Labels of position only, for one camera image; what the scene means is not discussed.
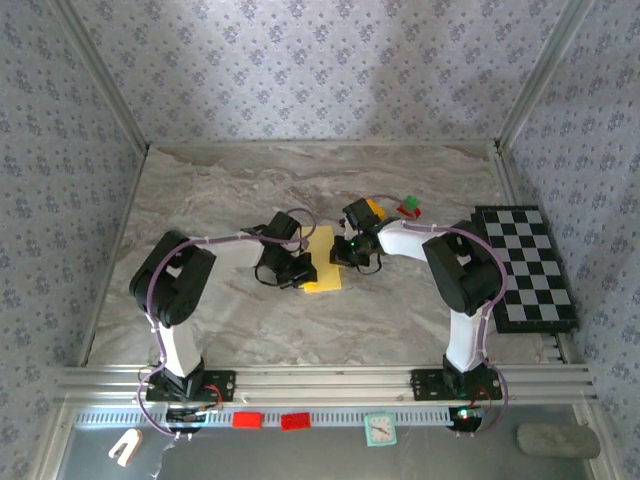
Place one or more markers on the aluminium rail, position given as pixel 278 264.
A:
pixel 320 385

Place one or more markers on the black controller board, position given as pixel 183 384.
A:
pixel 186 419
pixel 466 419

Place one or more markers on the black grey checkerboard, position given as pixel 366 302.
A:
pixel 530 260

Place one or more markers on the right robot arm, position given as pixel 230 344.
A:
pixel 465 340

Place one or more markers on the green toy brick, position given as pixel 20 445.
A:
pixel 411 203

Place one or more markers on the teal square clock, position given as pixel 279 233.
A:
pixel 380 430

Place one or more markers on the aluminium frame post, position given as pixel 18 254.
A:
pixel 542 75
pixel 100 75

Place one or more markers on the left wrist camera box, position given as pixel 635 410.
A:
pixel 286 225

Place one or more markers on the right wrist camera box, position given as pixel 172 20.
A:
pixel 360 215

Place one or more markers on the white wooden notched piece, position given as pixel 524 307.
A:
pixel 131 440

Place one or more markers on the red rectangular block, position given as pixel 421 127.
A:
pixel 296 421
pixel 247 420

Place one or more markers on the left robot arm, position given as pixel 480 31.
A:
pixel 180 345

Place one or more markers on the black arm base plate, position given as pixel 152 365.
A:
pixel 225 385
pixel 425 385

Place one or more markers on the red toy brick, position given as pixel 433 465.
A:
pixel 414 215

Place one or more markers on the orange toy brick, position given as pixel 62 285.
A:
pixel 378 207

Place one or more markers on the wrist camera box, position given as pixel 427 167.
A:
pixel 286 225
pixel 360 215

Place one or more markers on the grey stone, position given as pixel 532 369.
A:
pixel 557 441

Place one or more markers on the white tape scrap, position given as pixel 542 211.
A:
pixel 161 460

